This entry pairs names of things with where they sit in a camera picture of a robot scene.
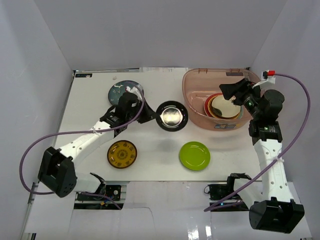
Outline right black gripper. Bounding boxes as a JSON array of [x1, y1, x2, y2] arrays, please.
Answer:
[[219, 78, 263, 120]]

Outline cream plate with black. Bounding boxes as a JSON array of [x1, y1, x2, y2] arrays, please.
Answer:
[[211, 95, 241, 119]]

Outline glossy black plate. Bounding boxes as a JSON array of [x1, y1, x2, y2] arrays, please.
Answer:
[[156, 100, 189, 132]]

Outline yellow patterned plate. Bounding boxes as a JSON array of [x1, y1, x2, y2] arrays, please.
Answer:
[[208, 96, 241, 120], [107, 140, 138, 169]]

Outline red and teal plate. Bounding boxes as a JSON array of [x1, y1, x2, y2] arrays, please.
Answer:
[[203, 92, 245, 120]]

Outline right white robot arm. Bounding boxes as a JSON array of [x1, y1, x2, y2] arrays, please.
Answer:
[[219, 78, 305, 234]]

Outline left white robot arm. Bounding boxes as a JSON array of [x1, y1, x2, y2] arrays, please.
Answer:
[[38, 92, 158, 200]]

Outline pink translucent plastic bin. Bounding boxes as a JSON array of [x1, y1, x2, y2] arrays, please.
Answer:
[[182, 68, 260, 131]]

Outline dark blue ceramic plate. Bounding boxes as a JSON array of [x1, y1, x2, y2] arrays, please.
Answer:
[[108, 80, 144, 106]]

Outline papers at table back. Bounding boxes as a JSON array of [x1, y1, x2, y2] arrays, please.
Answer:
[[139, 67, 189, 73]]

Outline lime green plate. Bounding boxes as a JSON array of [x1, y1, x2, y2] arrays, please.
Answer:
[[179, 141, 211, 171]]

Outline black label sticker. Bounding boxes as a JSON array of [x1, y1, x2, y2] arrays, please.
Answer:
[[74, 73, 93, 78]]

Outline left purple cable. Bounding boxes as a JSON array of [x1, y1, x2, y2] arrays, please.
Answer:
[[19, 86, 146, 210]]

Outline purple cable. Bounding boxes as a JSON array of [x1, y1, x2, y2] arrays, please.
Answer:
[[203, 72, 311, 213], [19, 86, 146, 210]]

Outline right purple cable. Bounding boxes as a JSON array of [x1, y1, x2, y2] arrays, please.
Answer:
[[203, 72, 311, 213]]

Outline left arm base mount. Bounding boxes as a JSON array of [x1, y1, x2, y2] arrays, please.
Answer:
[[73, 185, 124, 210]]

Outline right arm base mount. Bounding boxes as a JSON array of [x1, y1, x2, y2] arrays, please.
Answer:
[[203, 182, 249, 212]]

